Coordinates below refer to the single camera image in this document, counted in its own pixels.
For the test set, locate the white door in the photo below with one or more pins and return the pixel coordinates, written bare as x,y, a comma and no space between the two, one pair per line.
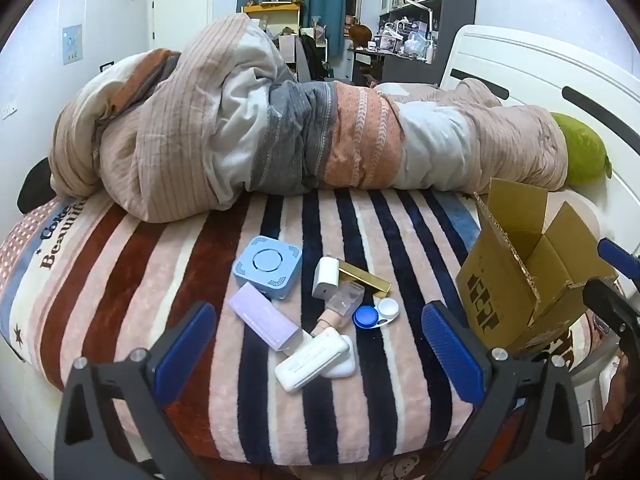
180,10

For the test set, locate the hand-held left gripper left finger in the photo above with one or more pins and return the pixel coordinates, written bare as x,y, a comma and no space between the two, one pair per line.
185,355

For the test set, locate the white bed headboard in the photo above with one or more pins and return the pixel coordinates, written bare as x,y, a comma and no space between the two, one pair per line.
540,65

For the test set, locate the clear plastic bag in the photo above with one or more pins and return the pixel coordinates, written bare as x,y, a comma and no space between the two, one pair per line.
415,42

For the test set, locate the dark plush object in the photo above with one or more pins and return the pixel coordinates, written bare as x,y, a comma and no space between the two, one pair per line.
35,185

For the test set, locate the green plush toy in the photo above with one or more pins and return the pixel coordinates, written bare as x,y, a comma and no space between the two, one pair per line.
585,150

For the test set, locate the dark desk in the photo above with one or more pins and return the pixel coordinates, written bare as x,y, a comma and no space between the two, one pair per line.
395,67

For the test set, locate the white earbuds case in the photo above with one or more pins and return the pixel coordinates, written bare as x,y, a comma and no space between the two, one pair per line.
345,367

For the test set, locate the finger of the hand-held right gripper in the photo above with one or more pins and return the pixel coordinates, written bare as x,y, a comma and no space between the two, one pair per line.
610,305
617,255

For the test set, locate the yellow cabinet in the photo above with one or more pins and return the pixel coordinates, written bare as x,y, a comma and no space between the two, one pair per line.
270,12

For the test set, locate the brown plush bear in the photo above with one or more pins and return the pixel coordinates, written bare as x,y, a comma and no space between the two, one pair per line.
360,36

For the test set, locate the person's right hand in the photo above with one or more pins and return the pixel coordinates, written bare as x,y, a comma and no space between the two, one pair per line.
622,395

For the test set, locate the brown cardboard box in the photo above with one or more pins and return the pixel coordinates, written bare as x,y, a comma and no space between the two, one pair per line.
500,285

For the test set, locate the striped patchwork duvet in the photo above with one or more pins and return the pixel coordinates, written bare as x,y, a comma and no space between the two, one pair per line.
200,135

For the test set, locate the white charger adapter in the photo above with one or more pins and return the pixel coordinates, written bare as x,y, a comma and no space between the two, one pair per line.
325,277

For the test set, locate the clear bottle with pink pump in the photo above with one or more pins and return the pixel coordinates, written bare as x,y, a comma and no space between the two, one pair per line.
342,302

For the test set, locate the white wall switch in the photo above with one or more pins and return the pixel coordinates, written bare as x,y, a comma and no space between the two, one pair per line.
8,110

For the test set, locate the blue and white lens case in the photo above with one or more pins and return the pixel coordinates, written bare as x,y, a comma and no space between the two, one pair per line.
380,312

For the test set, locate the lilac rectangular box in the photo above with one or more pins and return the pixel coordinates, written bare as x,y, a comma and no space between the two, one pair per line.
262,317

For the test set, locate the white pump bottle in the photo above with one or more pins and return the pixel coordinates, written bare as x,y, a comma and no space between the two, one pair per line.
430,52

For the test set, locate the white oblong case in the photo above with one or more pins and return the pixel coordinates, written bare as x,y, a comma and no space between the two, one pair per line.
310,362

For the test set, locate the gold rectangular box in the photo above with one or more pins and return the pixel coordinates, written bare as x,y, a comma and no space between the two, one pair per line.
367,282

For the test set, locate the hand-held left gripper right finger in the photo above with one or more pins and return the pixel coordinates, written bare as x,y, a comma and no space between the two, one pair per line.
452,355

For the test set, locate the blue square plastic device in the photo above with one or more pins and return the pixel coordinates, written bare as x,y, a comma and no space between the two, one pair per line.
267,265

